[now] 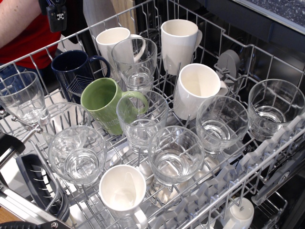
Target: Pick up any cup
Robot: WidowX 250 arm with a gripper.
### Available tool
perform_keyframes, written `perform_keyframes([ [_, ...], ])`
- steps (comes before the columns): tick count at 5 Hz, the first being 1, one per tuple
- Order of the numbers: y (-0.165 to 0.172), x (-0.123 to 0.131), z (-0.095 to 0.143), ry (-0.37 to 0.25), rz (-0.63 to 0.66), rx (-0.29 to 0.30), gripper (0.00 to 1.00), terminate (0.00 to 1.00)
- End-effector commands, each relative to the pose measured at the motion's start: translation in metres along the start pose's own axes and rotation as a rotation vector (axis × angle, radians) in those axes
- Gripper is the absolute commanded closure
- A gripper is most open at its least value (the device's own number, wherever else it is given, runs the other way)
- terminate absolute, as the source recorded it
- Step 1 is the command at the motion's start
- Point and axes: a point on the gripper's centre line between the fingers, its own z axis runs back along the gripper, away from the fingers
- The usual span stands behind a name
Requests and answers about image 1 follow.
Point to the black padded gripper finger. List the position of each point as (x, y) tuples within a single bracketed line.
[(46, 192)]

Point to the white cup lower rack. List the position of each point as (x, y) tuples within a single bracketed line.
[(239, 215)]

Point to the clear glass front left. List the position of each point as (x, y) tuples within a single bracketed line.
[(77, 154)]

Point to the clear glass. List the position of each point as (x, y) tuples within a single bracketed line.
[(175, 154), (220, 123), (273, 104), (60, 116), (135, 59), (22, 95), (77, 154), (141, 114)]

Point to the black clamp with screw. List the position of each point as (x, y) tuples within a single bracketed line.
[(12, 142)]

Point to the clear glass left behind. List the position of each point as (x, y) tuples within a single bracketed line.
[(60, 116)]

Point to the white mug front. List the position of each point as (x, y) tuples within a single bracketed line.
[(122, 189)]

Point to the clear glass far left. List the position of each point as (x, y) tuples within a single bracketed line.
[(22, 95)]

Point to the green ceramic mug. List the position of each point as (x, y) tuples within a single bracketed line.
[(100, 98)]

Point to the dark blue mug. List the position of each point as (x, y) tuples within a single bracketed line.
[(74, 72)]

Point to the clear glass front centre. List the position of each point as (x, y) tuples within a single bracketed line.
[(175, 154)]

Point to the grey plastic tine holder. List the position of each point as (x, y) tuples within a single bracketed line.
[(230, 178)]

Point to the person in red shirt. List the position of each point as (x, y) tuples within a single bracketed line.
[(23, 29)]

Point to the clear glass back centre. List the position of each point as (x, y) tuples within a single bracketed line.
[(135, 59)]

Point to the white mug back left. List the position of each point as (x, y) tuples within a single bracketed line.
[(107, 39)]

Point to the white mug centre right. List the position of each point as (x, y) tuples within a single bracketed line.
[(196, 82)]

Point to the clear glass right centre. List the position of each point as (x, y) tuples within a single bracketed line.
[(220, 123)]

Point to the tall white mug back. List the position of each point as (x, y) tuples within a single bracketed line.
[(179, 40)]

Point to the grey plastic rack clip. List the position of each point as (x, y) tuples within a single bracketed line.
[(227, 68)]

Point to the clear glass far right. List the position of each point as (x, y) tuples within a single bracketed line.
[(273, 104)]

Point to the grey wire dishwasher rack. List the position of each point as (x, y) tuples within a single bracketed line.
[(245, 47)]

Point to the black camera device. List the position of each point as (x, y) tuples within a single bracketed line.
[(56, 12)]

